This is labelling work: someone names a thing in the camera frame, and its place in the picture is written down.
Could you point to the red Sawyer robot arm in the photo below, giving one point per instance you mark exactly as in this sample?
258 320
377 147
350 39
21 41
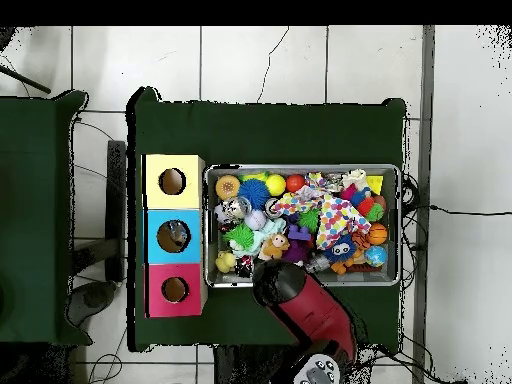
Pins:
312 312

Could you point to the shallow clear mesh bin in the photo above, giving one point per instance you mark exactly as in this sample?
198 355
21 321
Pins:
302 168

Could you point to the wooden box with three holes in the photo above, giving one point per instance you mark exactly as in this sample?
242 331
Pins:
173 218

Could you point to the crushed silver drink can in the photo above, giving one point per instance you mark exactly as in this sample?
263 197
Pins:
237 207

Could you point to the blue spiky rubber ball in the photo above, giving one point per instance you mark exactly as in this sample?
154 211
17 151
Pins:
254 192

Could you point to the green spiky rubber ball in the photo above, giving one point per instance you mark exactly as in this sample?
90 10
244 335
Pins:
240 236

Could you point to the plain yellow ball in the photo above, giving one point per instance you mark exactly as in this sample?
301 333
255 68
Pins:
275 185

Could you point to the tan plush animal toy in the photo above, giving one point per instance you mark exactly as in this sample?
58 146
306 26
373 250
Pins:
274 246

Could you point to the orange ball with cream dots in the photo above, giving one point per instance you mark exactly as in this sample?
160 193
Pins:
227 186

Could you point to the purple toy building block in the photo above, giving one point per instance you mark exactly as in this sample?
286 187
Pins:
299 234

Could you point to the small red ball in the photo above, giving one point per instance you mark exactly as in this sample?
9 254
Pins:
295 182

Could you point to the yellow rubber duck toy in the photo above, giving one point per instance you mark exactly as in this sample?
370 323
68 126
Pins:
226 261

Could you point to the polka dot cloth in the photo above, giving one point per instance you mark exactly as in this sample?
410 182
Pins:
336 220

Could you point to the dark green table cloth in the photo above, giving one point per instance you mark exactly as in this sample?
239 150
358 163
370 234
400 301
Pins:
280 128
40 200

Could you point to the black panel stand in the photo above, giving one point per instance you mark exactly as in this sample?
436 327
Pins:
117 208

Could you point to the grey stand base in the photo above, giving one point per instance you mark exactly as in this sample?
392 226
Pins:
98 298

